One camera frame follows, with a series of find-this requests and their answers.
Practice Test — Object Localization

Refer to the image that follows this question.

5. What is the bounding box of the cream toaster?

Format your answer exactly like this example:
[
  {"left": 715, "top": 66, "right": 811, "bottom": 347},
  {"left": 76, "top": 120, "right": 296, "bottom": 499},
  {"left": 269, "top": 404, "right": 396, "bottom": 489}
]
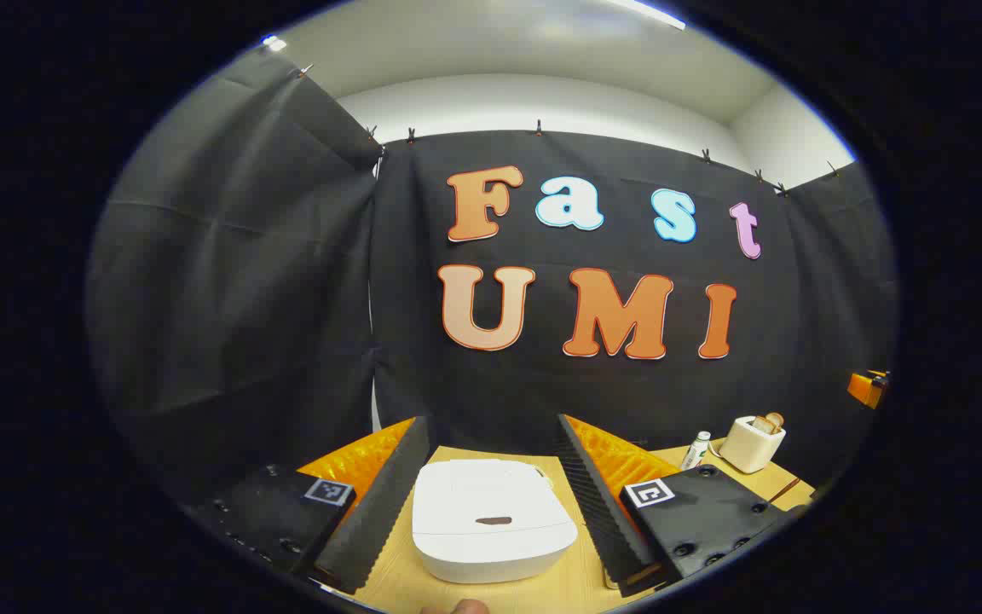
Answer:
[{"left": 719, "top": 415, "right": 787, "bottom": 474}]

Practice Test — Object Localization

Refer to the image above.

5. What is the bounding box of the long ceiling light strip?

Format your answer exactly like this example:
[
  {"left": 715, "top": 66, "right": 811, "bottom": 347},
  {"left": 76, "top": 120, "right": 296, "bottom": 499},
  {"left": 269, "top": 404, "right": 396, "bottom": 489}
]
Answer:
[{"left": 610, "top": 0, "right": 688, "bottom": 32}]

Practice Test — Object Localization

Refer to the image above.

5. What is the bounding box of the black backdrop cloth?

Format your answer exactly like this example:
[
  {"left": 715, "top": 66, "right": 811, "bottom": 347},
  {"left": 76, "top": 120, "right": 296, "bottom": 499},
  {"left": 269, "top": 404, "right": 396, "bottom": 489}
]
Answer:
[{"left": 86, "top": 60, "right": 899, "bottom": 513}]

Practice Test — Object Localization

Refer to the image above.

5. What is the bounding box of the white drink bottle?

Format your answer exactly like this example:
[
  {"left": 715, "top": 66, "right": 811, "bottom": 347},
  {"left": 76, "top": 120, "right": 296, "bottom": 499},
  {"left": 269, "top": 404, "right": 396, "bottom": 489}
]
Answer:
[{"left": 680, "top": 431, "right": 712, "bottom": 472}]

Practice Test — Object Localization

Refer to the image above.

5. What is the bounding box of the white rice cooker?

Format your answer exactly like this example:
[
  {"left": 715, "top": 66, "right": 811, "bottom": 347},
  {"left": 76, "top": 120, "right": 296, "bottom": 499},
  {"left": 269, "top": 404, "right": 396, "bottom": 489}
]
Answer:
[{"left": 412, "top": 459, "right": 579, "bottom": 585}]

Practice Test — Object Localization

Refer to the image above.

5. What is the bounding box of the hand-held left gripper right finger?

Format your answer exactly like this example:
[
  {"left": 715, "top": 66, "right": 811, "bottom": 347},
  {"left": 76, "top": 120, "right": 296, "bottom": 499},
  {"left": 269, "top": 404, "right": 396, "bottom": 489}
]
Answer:
[{"left": 555, "top": 414, "right": 812, "bottom": 598}]

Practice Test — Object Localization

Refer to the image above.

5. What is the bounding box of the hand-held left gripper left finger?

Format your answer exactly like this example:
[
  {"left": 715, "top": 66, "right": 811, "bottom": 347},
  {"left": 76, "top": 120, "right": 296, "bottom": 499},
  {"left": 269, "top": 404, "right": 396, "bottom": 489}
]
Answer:
[{"left": 187, "top": 416, "right": 434, "bottom": 596}]

